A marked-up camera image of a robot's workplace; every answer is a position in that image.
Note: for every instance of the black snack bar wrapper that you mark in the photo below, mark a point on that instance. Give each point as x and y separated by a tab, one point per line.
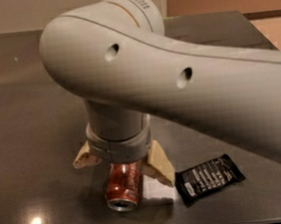
205	178

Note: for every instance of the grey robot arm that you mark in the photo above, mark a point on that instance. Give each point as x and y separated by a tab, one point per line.
115	55

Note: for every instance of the red coke can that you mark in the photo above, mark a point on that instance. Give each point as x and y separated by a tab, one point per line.
124	186

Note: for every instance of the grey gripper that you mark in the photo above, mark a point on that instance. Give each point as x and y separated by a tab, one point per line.
119	145

